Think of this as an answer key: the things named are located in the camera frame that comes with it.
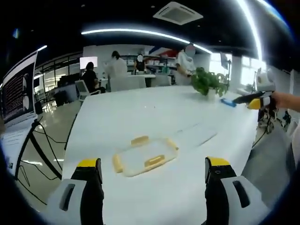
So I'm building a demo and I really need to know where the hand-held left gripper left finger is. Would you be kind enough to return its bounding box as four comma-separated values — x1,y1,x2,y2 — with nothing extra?
46,158,105,225

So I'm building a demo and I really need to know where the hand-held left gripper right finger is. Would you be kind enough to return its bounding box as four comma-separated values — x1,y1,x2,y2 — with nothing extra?
203,156,270,225

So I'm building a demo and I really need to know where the small blue flat object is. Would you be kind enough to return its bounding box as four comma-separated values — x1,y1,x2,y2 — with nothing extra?
219,97,238,108

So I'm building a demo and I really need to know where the green potted plant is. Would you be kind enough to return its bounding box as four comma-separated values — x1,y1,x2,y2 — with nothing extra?
190,67,230,101

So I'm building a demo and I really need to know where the clear lid with yellow clips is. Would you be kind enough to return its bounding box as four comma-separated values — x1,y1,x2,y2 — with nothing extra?
112,134,180,178

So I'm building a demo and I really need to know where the white office chair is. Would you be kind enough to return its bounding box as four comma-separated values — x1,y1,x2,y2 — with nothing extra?
74,79,100,101

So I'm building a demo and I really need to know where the ceiling air conditioner vent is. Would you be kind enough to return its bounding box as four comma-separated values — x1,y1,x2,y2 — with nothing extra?
152,1,204,26

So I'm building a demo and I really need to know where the long ceiling light strip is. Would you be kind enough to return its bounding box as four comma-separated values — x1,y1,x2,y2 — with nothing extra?
81,29,213,53

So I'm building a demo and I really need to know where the bright monitor screen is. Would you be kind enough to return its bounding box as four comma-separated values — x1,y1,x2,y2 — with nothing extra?
79,56,98,70

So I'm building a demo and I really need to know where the black cable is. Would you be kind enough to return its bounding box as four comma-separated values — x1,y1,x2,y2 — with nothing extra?
14,118,71,204

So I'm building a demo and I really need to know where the black table leg frame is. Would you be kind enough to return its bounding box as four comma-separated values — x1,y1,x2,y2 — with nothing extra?
14,120,64,181

